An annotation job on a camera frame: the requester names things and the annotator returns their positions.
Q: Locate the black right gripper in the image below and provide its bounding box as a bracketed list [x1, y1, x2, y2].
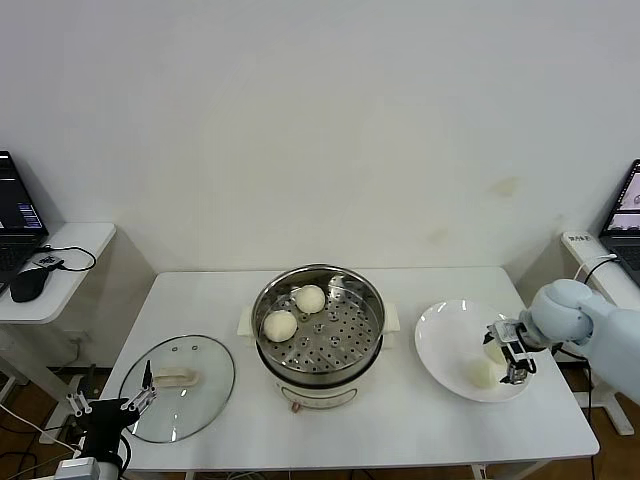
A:
[482, 324, 539, 386]

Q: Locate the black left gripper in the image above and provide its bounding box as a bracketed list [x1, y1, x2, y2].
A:
[64, 359, 160, 454]

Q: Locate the white steamed baozi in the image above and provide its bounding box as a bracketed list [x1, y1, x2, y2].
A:
[462, 359, 499, 390]
[263, 310, 299, 344]
[294, 284, 327, 315]
[483, 339, 509, 366]

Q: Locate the glass lid with cream handle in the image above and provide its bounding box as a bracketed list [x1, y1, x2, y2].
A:
[117, 333, 237, 444]

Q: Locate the perforated steel steamer basket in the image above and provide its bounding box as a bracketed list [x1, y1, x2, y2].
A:
[251, 263, 387, 377]

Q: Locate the white round plate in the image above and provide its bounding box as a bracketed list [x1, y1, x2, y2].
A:
[413, 298, 535, 404]

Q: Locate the white side table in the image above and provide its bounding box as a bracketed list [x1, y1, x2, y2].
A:
[0, 222, 119, 446]
[559, 232, 640, 436]

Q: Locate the black computer mouse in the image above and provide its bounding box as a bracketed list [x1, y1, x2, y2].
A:
[10, 268, 50, 304]

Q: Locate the grey laptop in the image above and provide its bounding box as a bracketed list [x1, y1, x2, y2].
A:
[597, 159, 640, 289]

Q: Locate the white electric cooker pot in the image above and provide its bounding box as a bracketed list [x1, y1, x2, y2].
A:
[236, 302, 403, 415]

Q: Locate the black laptop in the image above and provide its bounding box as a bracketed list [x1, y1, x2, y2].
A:
[0, 149, 51, 296]

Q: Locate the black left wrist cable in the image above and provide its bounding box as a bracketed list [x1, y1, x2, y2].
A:
[117, 432, 134, 474]

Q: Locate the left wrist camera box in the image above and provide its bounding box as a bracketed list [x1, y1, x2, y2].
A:
[54, 457, 99, 480]

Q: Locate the white floor cable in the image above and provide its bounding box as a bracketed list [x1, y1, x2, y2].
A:
[0, 402, 76, 454]

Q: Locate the black adapter floor cable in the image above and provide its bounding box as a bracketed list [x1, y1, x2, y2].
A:
[552, 347, 599, 451]

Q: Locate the white laptop cable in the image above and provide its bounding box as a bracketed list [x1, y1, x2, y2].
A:
[574, 254, 617, 284]

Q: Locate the black laptop adapter cable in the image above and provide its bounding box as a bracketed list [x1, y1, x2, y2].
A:
[582, 254, 619, 289]

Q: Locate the black hub cable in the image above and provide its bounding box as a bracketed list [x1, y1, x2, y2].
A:
[33, 243, 97, 274]

